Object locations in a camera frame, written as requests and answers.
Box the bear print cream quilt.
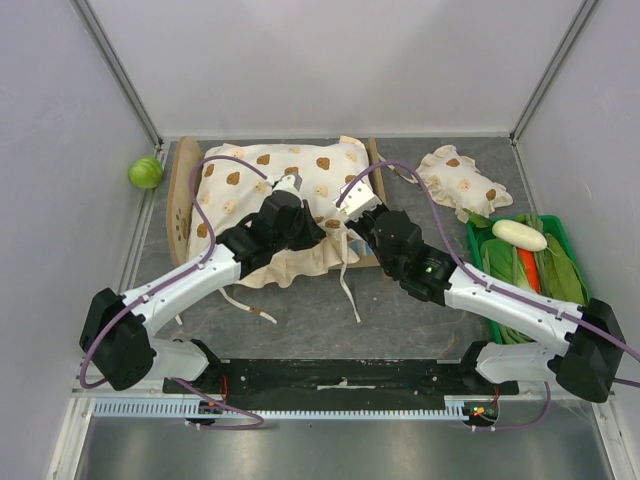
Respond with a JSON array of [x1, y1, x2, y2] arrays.
[[186, 133, 431, 325]]

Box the wooden pet bed frame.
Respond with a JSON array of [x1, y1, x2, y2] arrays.
[[166, 136, 387, 268]]

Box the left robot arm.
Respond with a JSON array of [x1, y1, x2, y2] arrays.
[[80, 191, 325, 393]]

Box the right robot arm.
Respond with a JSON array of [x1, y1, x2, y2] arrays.
[[344, 204, 625, 403]]

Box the blue white striped mattress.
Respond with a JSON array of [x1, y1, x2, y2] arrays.
[[348, 239, 372, 257]]

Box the green plastic basket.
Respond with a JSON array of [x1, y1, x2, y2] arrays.
[[465, 213, 601, 346]]

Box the bear print small pillow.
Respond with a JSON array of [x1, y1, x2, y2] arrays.
[[417, 145, 513, 223]]

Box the green beans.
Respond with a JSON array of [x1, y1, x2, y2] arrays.
[[499, 325, 533, 345]]

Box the white radish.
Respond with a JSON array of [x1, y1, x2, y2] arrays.
[[492, 219, 547, 252]]

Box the orange carrot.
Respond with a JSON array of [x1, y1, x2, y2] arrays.
[[517, 248, 541, 293]]

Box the green cabbage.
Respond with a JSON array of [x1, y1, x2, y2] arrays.
[[128, 156, 164, 189]]

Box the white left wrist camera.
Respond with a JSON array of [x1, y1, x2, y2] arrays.
[[266, 172, 302, 200]]

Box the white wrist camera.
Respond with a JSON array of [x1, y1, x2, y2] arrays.
[[333, 180, 382, 221], [266, 172, 302, 200]]

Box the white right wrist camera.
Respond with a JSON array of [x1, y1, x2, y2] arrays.
[[333, 180, 382, 221]]

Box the white cable duct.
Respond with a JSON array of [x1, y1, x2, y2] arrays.
[[92, 397, 498, 423]]

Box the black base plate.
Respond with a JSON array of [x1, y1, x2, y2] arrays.
[[190, 359, 519, 407]]

